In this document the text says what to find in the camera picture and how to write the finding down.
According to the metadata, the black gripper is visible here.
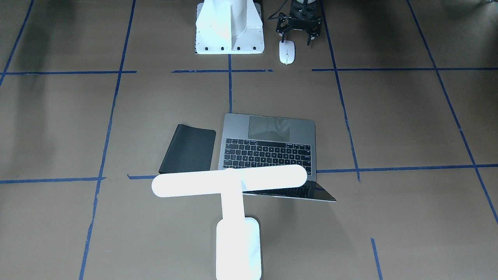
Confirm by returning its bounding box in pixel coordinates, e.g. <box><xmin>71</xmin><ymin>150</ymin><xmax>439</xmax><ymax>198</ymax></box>
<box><xmin>276</xmin><ymin>0</ymin><xmax>323</xmax><ymax>46</ymax></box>

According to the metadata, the white computer mouse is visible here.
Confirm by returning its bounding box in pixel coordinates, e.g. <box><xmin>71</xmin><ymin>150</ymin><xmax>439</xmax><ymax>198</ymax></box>
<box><xmin>279</xmin><ymin>40</ymin><xmax>296</xmax><ymax>65</ymax></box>

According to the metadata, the grey laptop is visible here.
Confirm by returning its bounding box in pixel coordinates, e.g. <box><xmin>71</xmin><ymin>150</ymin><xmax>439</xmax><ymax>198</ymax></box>
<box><xmin>218</xmin><ymin>113</ymin><xmax>336</xmax><ymax>202</ymax></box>

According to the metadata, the black mouse pad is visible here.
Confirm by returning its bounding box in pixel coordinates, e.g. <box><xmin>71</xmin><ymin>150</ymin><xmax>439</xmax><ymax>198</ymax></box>
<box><xmin>158</xmin><ymin>124</ymin><xmax>216</xmax><ymax>174</ymax></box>

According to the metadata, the white desk lamp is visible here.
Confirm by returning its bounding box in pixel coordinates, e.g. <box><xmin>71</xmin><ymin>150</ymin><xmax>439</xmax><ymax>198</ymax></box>
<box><xmin>151</xmin><ymin>164</ymin><xmax>307</xmax><ymax>280</ymax></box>

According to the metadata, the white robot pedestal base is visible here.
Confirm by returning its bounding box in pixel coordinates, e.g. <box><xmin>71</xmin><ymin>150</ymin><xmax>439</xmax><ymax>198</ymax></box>
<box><xmin>195</xmin><ymin>0</ymin><xmax>265</xmax><ymax>55</ymax></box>

